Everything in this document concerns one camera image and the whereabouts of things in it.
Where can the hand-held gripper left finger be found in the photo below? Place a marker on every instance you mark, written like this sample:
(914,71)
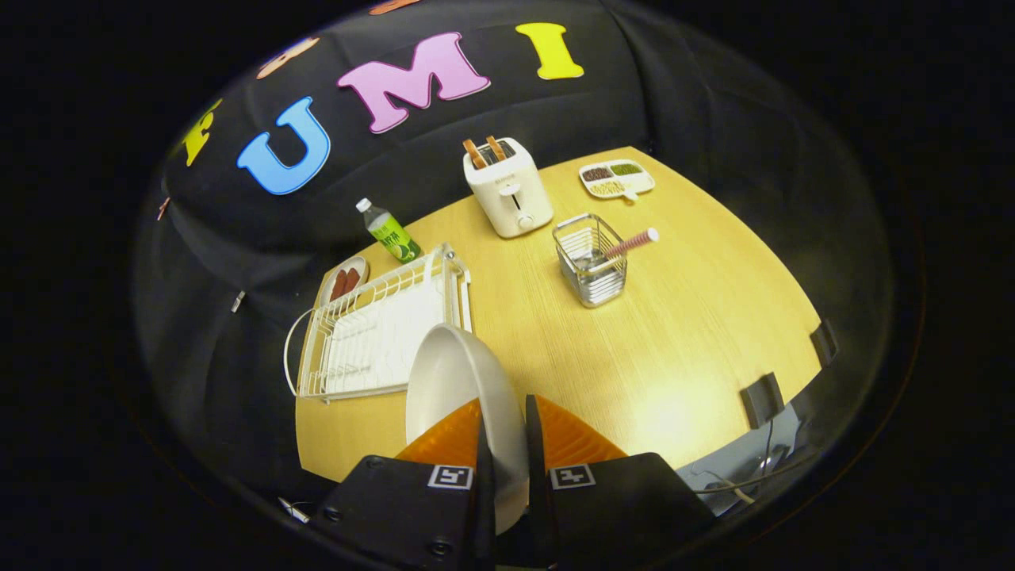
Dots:
(485,507)

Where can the white divided tray with beans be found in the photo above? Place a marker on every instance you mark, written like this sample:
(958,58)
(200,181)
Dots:
(617,179)

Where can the white toaster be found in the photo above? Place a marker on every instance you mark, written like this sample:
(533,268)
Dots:
(511,194)

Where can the white round plate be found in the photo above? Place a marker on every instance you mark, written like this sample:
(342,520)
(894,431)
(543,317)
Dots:
(456,373)

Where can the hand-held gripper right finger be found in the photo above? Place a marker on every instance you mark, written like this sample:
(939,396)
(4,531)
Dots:
(538,507)

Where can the green label drink bottle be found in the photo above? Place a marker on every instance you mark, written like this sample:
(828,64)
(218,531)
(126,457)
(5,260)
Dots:
(392,235)

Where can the pink cloth clip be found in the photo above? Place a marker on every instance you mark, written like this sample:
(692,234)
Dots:
(162,208)

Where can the silver cloth clip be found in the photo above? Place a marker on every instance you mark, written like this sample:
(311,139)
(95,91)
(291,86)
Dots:
(238,301)

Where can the small saucer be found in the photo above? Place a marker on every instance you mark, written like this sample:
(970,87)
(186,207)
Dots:
(358,266)

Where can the black table clamp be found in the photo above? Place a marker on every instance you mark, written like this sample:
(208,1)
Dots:
(761,400)
(825,341)

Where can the brown bread slice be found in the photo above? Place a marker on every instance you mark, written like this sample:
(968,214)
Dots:
(474,153)
(496,147)

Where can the red-brown sausage piece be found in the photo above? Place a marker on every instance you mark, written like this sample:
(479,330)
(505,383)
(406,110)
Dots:
(339,285)
(352,279)

